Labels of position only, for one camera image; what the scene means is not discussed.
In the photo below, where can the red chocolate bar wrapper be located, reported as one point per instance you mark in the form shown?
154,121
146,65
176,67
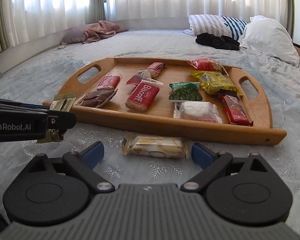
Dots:
155,68

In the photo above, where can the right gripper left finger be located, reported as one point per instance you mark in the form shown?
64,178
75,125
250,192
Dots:
80,165

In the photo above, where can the pink blanket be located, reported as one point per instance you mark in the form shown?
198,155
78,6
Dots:
102,30

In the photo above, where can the red wafer bar wrapper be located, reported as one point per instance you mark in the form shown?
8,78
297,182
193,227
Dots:
233,109

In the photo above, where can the red Biscoff biscuit packet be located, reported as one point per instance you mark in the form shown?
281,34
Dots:
143,95

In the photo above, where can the black clothing pile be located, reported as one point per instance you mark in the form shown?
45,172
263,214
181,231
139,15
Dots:
217,42

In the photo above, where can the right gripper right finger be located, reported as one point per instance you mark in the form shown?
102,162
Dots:
213,167

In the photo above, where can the clear nougat cracker packet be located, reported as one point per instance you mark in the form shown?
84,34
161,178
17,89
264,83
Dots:
155,146

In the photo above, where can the yellow snack bag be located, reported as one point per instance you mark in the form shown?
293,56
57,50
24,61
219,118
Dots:
213,82

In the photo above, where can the grey green drape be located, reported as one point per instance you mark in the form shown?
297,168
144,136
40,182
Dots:
96,11

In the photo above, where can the brown almond chocolate packet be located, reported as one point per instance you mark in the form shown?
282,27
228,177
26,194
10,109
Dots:
96,99

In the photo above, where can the gold tea sachet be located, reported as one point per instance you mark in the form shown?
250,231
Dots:
61,109

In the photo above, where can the white cake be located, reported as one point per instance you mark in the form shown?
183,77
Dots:
197,111

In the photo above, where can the striped grey white pillow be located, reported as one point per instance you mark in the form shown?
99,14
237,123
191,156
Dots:
210,24

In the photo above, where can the green peas snack packet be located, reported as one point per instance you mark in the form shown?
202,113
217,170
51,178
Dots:
184,91

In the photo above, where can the red puffy snack bag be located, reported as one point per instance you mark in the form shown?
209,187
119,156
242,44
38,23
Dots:
205,64

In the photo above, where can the light blue lace cloth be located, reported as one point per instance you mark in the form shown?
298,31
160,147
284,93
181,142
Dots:
118,168

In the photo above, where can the white sheer curtain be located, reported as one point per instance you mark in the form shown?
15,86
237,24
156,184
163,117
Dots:
29,20

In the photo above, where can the grey bed sheet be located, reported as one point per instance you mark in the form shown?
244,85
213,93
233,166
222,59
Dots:
152,42

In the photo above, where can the navy striped pillow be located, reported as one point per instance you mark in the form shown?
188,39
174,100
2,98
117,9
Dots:
234,27

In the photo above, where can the mauve pillow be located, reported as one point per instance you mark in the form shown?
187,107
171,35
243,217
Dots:
75,35

